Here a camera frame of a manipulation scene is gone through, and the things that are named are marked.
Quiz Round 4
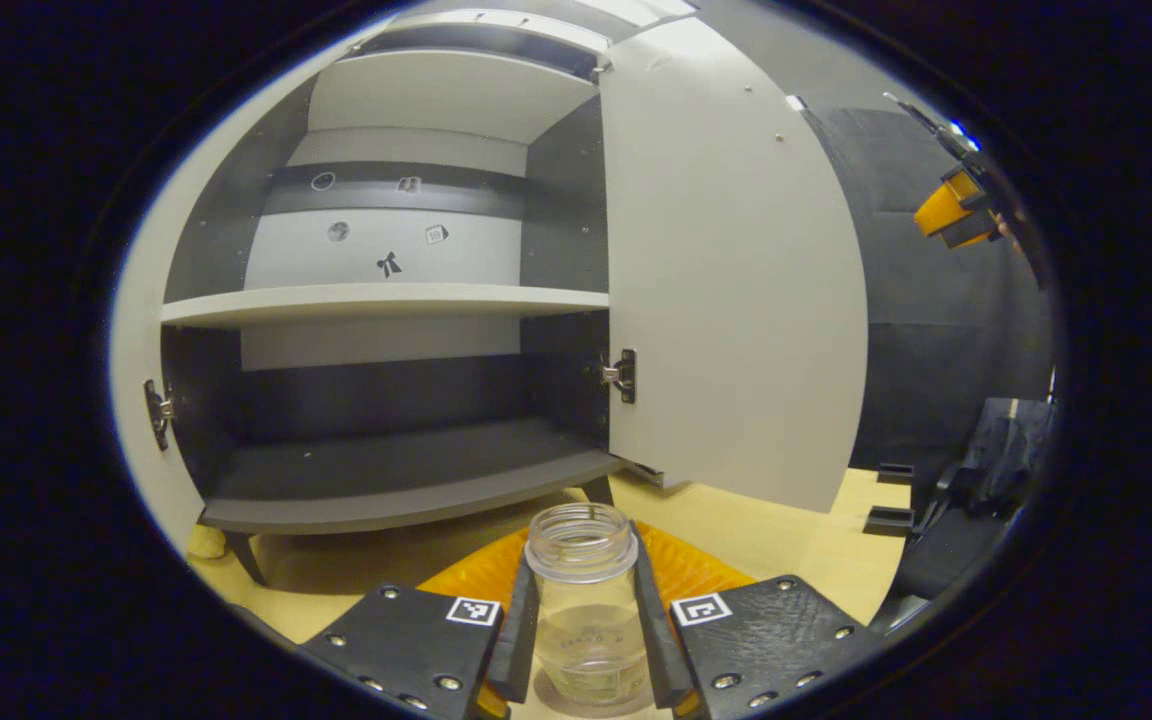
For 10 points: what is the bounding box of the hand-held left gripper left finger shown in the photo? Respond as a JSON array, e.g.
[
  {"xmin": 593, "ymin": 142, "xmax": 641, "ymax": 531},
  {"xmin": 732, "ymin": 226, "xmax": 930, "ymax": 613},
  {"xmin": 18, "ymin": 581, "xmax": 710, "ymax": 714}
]
[{"xmin": 298, "ymin": 525, "xmax": 543, "ymax": 720}]

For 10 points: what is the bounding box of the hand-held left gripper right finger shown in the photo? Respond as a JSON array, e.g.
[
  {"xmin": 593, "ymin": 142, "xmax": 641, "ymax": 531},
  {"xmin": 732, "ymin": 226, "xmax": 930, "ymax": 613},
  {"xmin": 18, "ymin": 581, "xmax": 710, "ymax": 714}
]
[{"xmin": 629, "ymin": 520, "xmax": 885, "ymax": 720}]

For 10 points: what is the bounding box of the clear plastic bottle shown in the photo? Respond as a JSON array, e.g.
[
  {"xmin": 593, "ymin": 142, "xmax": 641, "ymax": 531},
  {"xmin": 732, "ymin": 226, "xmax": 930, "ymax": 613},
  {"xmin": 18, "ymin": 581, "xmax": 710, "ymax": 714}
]
[{"xmin": 524, "ymin": 503, "xmax": 655, "ymax": 706}]

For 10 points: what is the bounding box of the grey and white cabinet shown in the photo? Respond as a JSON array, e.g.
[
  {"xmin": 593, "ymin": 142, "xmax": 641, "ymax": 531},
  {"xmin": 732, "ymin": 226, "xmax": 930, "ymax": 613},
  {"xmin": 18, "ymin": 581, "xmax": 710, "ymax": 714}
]
[{"xmin": 161, "ymin": 0, "xmax": 697, "ymax": 586}]

